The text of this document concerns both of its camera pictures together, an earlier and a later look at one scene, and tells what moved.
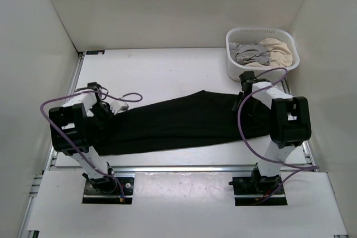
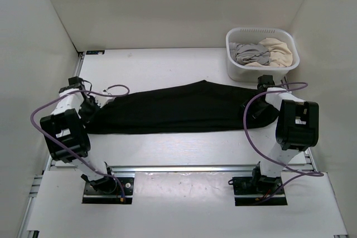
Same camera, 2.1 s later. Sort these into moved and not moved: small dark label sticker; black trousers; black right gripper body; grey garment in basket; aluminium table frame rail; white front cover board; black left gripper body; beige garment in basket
Moved: black trousers; black right gripper body; black left gripper body
Not moved: white front cover board; small dark label sticker; grey garment in basket; aluminium table frame rail; beige garment in basket
